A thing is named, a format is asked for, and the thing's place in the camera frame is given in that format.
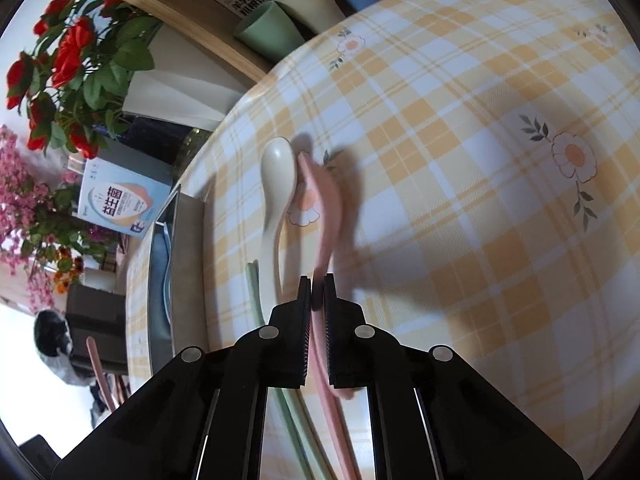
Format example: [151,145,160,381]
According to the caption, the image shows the pink chopstick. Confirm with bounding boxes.
[86,336,116,413]
[309,306,361,479]

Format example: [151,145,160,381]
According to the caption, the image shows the pink plastic spoon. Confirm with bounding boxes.
[297,152,354,400]

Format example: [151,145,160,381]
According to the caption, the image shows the stainless steel utensil tray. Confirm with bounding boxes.
[148,188,208,373]

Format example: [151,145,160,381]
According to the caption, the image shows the blue plastic spoon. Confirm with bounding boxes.
[148,223,171,342]

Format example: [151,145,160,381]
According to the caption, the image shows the green chopstick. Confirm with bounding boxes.
[278,389,335,479]
[243,259,321,480]

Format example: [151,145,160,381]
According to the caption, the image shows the light blue probiotics box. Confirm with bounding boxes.
[75,157,172,237]

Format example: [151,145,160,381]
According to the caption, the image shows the pink artificial blossoms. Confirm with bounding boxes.
[1,127,118,314]

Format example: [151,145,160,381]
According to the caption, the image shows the beige plastic spoon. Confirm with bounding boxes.
[258,138,296,318]

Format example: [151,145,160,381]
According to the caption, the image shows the dark blue gift box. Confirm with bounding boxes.
[93,116,193,185]

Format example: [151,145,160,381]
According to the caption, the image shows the gold embossed tray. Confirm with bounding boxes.
[172,128,213,184]

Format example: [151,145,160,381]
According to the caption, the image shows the yellow plaid floral tablecloth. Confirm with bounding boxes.
[180,0,639,474]

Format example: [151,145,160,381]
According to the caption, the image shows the white flower pot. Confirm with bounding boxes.
[121,24,252,132]

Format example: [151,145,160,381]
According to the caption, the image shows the red artificial roses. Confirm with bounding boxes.
[6,0,160,159]

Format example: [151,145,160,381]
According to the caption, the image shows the green plastic cup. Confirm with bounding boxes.
[234,1,305,64]

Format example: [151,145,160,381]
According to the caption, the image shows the wooden shelf cabinet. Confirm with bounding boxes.
[64,0,281,84]

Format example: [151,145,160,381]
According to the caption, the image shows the beige plastic cup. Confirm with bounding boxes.
[274,0,346,35]

